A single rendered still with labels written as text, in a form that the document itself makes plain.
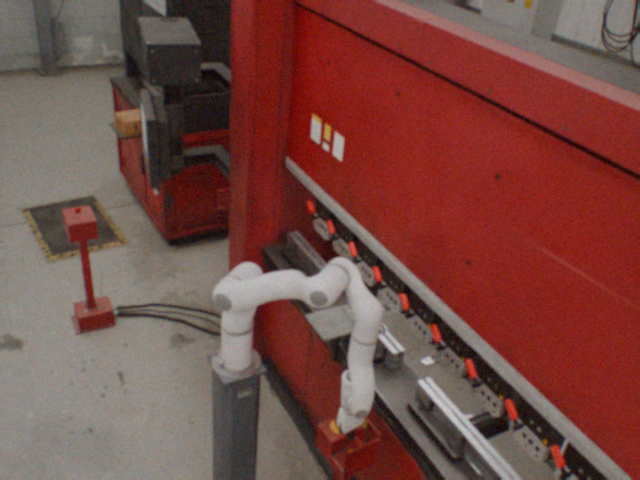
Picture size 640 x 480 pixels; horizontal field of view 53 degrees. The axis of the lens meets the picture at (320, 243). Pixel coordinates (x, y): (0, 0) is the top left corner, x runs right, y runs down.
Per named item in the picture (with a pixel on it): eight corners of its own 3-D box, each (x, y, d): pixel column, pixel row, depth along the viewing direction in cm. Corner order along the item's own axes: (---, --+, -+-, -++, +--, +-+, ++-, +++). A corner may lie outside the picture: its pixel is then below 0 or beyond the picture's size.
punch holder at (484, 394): (468, 390, 223) (478, 355, 214) (487, 384, 227) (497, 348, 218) (496, 420, 212) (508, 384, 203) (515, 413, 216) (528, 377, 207)
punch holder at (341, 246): (332, 247, 296) (335, 216, 288) (348, 244, 300) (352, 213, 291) (348, 264, 285) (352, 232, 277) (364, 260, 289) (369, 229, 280)
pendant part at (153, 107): (142, 151, 353) (138, 88, 334) (165, 150, 356) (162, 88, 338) (149, 188, 317) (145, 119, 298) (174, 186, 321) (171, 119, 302)
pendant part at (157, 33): (147, 168, 367) (137, 16, 323) (190, 165, 374) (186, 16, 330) (155, 210, 327) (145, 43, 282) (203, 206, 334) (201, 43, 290)
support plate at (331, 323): (304, 316, 280) (304, 314, 280) (355, 303, 292) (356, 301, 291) (323, 341, 267) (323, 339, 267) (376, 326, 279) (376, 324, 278)
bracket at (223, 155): (181, 160, 371) (181, 149, 367) (221, 155, 382) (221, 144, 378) (204, 190, 342) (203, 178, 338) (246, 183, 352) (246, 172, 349)
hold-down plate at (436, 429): (406, 407, 255) (407, 401, 253) (417, 403, 257) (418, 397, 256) (452, 463, 233) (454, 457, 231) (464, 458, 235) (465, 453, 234)
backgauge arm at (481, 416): (445, 437, 261) (451, 413, 253) (557, 393, 288) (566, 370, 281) (457, 452, 255) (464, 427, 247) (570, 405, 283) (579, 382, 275)
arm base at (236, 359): (223, 385, 239) (223, 348, 230) (204, 354, 253) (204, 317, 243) (268, 370, 248) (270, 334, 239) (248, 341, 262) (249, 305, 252)
